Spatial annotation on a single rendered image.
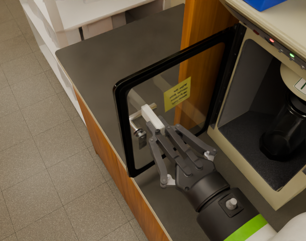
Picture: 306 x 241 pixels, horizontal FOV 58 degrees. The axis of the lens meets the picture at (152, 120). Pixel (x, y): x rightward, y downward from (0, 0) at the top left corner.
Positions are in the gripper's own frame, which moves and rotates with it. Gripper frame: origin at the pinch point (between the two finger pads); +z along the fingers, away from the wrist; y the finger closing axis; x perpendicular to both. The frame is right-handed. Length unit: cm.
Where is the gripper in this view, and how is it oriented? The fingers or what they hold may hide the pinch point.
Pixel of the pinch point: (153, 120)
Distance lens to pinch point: 58.1
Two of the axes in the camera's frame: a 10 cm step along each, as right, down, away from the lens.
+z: -5.3, -6.9, 4.9
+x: 0.0, 5.8, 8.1
